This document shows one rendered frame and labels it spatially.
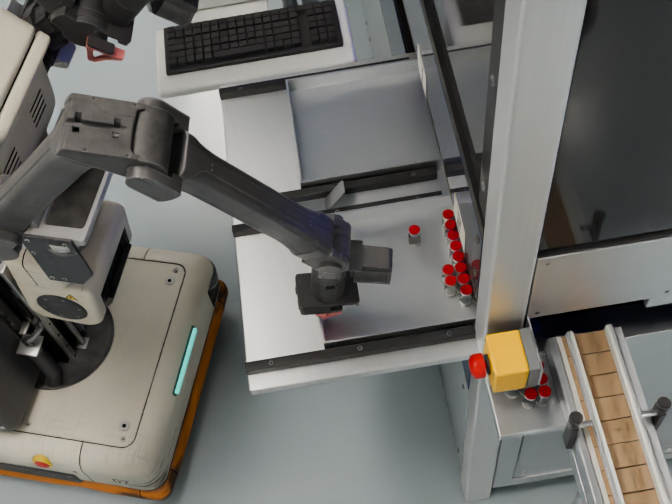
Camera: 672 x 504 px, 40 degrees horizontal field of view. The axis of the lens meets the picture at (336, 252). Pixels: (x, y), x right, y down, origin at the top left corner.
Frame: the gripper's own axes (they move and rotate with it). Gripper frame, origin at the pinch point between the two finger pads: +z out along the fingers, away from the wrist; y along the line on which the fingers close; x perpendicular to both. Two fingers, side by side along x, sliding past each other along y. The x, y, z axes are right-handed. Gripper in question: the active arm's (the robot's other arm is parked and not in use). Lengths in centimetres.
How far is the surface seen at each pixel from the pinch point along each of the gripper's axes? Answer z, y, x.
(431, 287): -0.6, 19.6, 3.1
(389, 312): 0.6, 11.5, -0.5
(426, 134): -1.4, 24.7, 37.0
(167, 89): 14, -27, 66
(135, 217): 97, -44, 90
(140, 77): 97, -41, 147
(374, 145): 0.1, 14.3, 36.3
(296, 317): 3.2, -4.8, 1.4
